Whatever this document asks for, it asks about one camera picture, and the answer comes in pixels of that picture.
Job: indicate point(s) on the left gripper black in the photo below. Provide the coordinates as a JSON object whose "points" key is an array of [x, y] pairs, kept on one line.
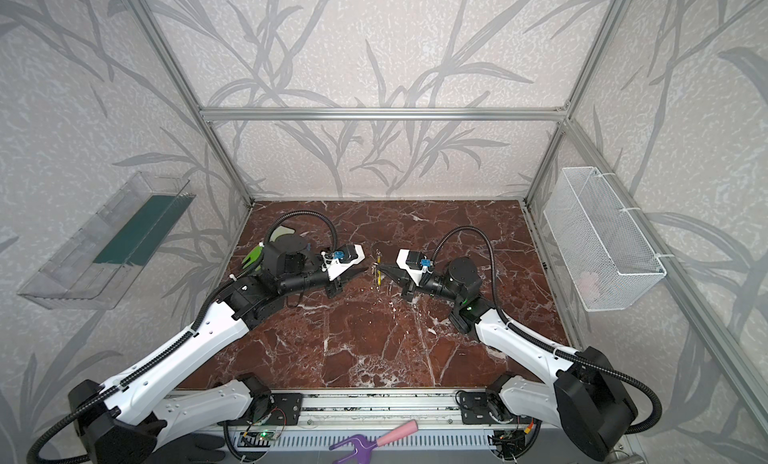
{"points": [[335, 282]]}

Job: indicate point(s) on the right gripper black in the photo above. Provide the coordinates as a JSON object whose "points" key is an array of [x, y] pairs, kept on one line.
{"points": [[407, 284]]}

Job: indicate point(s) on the silver keyring band yellow tag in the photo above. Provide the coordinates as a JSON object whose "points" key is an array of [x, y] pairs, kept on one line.
{"points": [[377, 273]]}

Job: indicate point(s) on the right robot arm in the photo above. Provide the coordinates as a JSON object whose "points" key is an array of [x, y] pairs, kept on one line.
{"points": [[576, 391]]}

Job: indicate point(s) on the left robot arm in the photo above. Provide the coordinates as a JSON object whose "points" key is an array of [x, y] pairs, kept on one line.
{"points": [[109, 440]]}

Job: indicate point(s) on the green gardening glove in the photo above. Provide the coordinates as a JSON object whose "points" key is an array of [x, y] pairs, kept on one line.
{"points": [[255, 254]]}

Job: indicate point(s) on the green circuit board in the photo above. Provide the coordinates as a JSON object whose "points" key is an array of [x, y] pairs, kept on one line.
{"points": [[258, 438]]}

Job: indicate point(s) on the black rubber glove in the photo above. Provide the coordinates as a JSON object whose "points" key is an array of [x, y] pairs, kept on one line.
{"points": [[190, 449]]}

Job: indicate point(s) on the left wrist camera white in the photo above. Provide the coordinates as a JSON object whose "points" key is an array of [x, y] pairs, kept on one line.
{"points": [[337, 262]]}

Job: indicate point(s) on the aluminium front rail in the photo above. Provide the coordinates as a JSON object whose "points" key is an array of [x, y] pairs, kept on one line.
{"points": [[378, 410]]}

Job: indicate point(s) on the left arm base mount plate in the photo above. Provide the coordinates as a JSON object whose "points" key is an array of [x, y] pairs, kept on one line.
{"points": [[279, 409]]}

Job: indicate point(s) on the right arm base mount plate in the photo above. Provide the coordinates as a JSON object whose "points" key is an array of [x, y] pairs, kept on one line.
{"points": [[482, 408]]}

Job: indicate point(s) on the purple rake pink handle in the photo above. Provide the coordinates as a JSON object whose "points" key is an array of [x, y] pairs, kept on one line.
{"points": [[364, 447]]}

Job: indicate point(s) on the white wire mesh basket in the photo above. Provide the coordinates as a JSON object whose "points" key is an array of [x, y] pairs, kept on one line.
{"points": [[609, 259]]}

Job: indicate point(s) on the clear plastic wall tray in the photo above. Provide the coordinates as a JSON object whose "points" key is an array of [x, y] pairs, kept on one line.
{"points": [[97, 266]]}

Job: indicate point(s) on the aluminium cage frame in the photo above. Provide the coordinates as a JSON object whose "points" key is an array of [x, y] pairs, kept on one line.
{"points": [[744, 378]]}

